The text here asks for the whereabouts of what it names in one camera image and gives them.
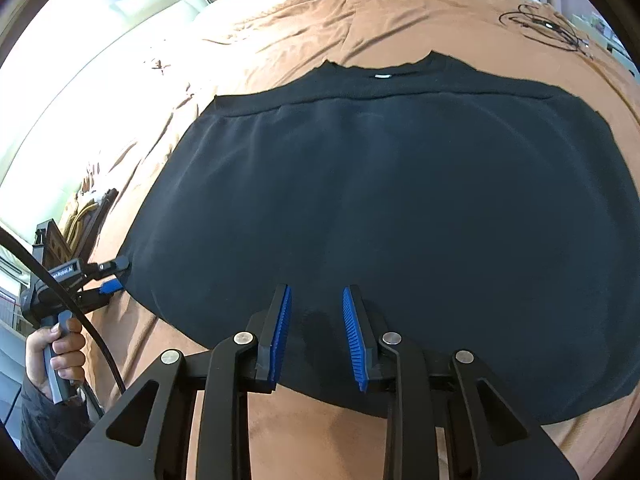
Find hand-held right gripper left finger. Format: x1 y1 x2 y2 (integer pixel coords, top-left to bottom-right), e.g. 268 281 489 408
55 284 294 480

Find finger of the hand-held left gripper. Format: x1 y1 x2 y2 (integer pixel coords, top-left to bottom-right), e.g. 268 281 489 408
75 279 125 311
83 256 132 281

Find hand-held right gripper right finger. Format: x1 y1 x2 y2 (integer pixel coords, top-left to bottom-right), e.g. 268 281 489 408
341 285 579 480

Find black t-shirt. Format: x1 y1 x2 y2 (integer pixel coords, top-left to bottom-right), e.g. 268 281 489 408
121 51 640 426

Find person's left forearm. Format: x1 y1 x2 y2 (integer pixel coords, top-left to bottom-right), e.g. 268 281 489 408
19 374 103 472

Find person's left hand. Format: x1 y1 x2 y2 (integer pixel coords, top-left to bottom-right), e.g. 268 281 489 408
25 317 87 387

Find brown blanket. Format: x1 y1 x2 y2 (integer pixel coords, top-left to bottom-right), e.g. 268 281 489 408
62 0 640 480

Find thick black cable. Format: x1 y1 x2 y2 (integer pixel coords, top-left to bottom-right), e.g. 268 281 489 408
0 227 127 397

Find black cable bundle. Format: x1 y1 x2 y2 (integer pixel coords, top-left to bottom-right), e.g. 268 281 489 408
497 4 597 54

